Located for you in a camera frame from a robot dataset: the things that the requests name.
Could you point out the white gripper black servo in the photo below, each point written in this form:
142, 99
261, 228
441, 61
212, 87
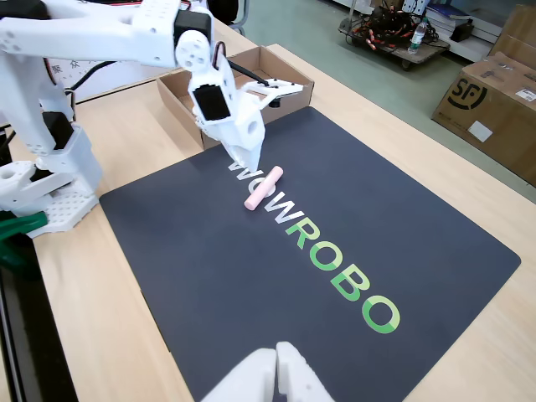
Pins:
248, 133

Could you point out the pink stick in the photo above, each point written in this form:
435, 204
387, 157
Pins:
261, 189

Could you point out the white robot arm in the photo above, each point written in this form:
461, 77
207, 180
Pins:
104, 37

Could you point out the dark mat WOWROBO print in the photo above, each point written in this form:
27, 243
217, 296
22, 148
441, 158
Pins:
251, 272

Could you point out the open brown cardboard box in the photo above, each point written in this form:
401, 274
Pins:
180, 98

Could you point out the white box Chinese print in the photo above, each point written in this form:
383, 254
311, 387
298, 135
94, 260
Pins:
117, 79

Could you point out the clear plastic water bottle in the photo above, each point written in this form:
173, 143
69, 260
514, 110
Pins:
418, 37

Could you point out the platform trolley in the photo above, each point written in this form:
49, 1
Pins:
427, 52

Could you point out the green clamp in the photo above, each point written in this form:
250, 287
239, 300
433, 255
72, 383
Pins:
21, 226

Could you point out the stack of books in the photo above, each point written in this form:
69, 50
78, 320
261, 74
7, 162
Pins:
444, 14

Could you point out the cardboard box SF logo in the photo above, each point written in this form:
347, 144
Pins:
494, 109

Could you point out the plain brown cardboard box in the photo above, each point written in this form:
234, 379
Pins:
519, 29

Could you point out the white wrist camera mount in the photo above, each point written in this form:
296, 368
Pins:
276, 88

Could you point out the white perforated base plate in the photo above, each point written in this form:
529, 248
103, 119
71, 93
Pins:
67, 209

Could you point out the black metal rail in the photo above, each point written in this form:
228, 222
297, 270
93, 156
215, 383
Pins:
25, 314

